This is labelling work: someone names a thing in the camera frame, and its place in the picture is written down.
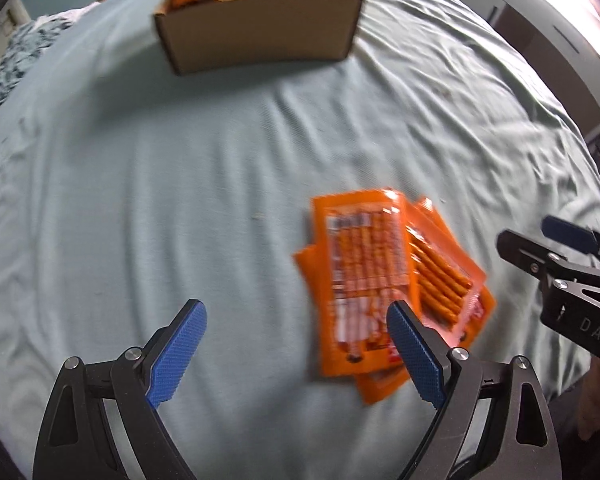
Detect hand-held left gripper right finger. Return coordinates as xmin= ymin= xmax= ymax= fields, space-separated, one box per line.
xmin=386 ymin=300 xmax=561 ymax=480

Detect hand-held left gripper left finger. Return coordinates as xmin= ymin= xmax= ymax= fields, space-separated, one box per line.
xmin=32 ymin=299 xmax=208 ymax=480

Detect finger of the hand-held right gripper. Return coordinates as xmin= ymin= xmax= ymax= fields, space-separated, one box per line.
xmin=541 ymin=215 xmax=600 ymax=261
xmin=496 ymin=228 xmax=572 ymax=282

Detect orange printed snack packet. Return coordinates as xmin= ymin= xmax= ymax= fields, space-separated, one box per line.
xmin=310 ymin=189 xmax=423 ymax=377
xmin=292 ymin=245 xmax=418 ymax=407
xmin=445 ymin=285 xmax=497 ymax=351

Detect pink-orange stick snack packet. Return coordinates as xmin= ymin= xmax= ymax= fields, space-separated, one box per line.
xmin=405 ymin=197 xmax=487 ymax=333

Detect brown cardboard box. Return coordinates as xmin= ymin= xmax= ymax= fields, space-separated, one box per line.
xmin=152 ymin=0 xmax=365 ymax=77

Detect person's dark striped shorts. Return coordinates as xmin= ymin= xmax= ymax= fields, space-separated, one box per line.
xmin=550 ymin=375 xmax=600 ymax=480

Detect light blue bed sheet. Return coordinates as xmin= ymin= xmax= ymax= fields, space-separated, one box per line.
xmin=0 ymin=0 xmax=600 ymax=480

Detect crumpled blue grey bedding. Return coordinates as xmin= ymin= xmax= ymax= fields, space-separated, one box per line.
xmin=0 ymin=7 xmax=106 ymax=126

